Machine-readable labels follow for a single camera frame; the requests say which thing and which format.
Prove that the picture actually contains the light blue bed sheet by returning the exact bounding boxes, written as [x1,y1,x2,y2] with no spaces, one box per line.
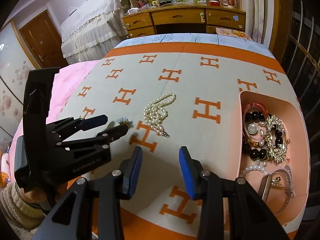
[116,33,275,59]

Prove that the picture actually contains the pink bed sheet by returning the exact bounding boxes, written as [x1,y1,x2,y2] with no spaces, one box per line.
[7,60,101,181]

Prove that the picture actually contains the orange H-pattern blanket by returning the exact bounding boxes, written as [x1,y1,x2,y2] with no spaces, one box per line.
[58,42,302,239]

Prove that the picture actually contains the silver pearl hair ornament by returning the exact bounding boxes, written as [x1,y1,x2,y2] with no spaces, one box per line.
[265,114,290,164]

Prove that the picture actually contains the white pearl necklace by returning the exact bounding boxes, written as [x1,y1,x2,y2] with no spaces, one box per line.
[143,91,177,138]

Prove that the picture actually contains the brown wooden door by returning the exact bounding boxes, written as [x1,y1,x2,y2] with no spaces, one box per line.
[20,10,68,68]

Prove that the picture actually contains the black bead bracelet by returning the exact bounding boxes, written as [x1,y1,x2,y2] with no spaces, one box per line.
[241,110,284,161]

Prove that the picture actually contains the pink jewelry tray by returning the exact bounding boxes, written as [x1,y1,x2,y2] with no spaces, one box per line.
[225,90,310,233]

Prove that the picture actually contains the red cord jade bangle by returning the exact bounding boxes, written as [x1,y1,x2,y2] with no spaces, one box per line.
[242,102,268,148]

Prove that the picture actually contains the metal window grille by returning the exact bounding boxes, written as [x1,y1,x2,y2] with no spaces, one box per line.
[280,0,320,136]

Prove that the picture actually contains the round white pendant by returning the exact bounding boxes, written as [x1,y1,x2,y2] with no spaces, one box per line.
[246,123,259,135]

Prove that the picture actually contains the light floral curtain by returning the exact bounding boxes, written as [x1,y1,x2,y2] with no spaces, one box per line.
[238,0,274,47]

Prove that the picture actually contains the wooden desk with drawers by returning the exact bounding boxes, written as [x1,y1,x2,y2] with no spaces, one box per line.
[123,3,246,38]

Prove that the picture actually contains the blue flower hair clip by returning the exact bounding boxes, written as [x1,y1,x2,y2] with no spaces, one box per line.
[117,117,130,127]

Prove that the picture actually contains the white lace-covered furniture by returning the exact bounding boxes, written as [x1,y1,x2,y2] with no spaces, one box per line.
[61,0,130,64]

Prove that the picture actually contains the left hand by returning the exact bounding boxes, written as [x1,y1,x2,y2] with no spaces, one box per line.
[18,183,68,203]

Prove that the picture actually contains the stack of magazines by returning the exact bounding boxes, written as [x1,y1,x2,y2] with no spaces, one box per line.
[216,28,252,41]

